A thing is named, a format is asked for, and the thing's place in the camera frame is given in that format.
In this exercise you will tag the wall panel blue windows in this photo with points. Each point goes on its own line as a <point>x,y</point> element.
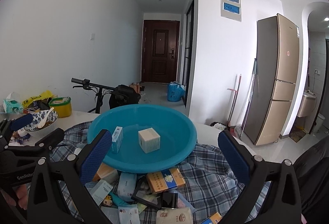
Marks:
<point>230,4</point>

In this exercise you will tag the teal tube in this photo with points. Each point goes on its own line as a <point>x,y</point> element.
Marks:
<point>120,200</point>

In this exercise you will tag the light blue slim box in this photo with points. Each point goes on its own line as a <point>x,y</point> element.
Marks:
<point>117,139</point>

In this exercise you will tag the blue plastic basin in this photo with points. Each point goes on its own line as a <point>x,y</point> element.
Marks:
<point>164,159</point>

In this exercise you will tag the black glossy box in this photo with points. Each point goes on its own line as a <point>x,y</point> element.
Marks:
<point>169,200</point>

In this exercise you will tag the yellow container green lid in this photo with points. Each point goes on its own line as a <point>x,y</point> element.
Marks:
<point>60,107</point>

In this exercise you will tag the white ceramic spoon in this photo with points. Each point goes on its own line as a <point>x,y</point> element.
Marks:
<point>45,118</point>

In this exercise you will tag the dark brown door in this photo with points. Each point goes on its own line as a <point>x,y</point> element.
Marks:
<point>160,50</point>

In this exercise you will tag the blue printed packet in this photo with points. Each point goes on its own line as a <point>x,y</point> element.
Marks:
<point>129,215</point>

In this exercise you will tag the black framed tray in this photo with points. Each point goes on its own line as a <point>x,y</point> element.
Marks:
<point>144,197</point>

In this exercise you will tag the blue floral ceramic bowl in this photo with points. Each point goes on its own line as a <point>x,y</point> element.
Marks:
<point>48,119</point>

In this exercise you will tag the orange pack with blue edge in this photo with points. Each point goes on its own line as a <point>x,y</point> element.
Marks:
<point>212,218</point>

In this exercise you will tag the brown floor mat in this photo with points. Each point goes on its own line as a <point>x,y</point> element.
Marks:
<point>298,134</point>

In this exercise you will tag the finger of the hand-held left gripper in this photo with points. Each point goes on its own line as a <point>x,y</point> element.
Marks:
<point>21,121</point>
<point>52,136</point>

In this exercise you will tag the teal tissue pack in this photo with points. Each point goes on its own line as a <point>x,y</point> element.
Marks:
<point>12,106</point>

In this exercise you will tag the person's left hand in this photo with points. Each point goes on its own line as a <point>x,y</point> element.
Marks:
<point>21,197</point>

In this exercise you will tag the small toy figure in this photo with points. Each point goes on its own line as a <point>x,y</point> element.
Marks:
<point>108,200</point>

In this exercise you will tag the black framed glass door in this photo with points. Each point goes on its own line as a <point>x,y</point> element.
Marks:
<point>190,59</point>

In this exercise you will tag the yellow plastic bag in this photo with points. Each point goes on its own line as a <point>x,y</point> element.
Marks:
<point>37,98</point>

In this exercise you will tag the blue plaid cloth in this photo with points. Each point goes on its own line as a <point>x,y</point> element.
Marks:
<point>205,177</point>

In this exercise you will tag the light blue tissue pack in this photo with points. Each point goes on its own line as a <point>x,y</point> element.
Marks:
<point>127,185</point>

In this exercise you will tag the brown paper bag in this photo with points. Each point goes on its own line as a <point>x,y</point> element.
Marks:
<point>136,87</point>

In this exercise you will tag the white cube box cream top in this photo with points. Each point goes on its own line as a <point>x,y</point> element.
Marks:
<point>149,140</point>

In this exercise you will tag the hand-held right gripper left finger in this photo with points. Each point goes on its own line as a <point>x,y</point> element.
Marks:
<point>95,159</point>

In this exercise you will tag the black bicycle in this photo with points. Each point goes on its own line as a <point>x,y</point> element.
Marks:
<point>102,87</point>

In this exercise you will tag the gold refrigerator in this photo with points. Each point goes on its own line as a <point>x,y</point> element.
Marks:
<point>272,80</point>

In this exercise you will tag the small white bottle blue label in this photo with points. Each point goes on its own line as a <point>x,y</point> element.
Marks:
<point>23,133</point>

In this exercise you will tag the blue woven bag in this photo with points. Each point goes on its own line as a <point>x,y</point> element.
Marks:
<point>176,92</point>

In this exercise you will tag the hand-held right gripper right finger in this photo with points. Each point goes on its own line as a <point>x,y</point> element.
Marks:
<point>234,159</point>

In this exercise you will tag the orange pack with blue band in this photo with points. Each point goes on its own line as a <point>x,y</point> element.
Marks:
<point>165,179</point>

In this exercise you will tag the white light switch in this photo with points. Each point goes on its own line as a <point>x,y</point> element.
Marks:
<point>92,36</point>

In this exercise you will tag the beige tissue pack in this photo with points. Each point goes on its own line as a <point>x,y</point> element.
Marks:
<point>174,216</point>

